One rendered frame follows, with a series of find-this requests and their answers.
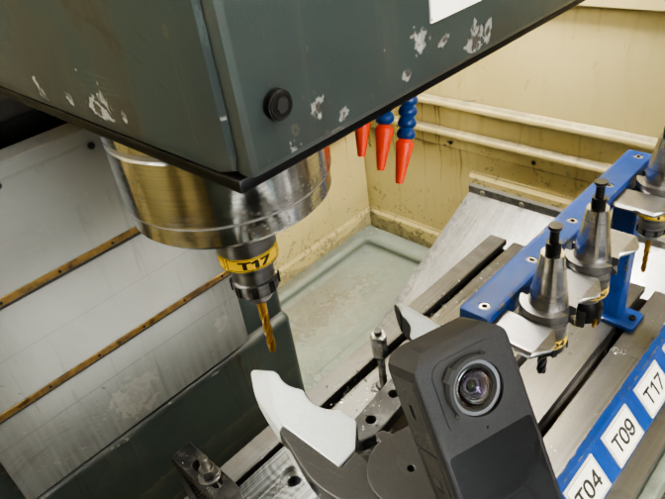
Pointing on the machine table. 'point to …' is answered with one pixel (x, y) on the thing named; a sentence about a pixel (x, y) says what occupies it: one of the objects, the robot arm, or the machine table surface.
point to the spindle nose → (214, 200)
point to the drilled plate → (262, 480)
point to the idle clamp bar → (389, 414)
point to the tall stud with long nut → (380, 354)
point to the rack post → (614, 306)
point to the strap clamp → (199, 468)
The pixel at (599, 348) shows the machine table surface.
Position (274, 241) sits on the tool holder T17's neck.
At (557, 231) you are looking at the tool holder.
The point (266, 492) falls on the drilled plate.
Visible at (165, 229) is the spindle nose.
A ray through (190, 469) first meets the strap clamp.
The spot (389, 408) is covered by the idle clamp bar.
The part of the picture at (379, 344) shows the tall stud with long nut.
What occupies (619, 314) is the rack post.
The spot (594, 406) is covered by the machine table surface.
